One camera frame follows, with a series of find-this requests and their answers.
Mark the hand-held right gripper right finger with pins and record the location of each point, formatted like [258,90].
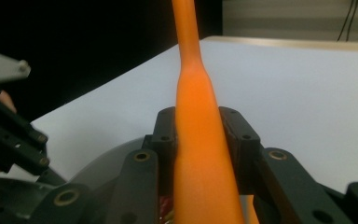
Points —
[242,140]

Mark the orange hand brush grey bristles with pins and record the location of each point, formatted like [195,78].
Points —
[199,140]

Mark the wooden table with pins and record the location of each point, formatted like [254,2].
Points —
[292,44]

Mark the black curtain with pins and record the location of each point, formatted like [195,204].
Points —
[90,46]

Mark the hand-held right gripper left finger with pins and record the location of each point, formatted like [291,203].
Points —
[166,137]

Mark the pile of red beans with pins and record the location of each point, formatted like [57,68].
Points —
[166,207]

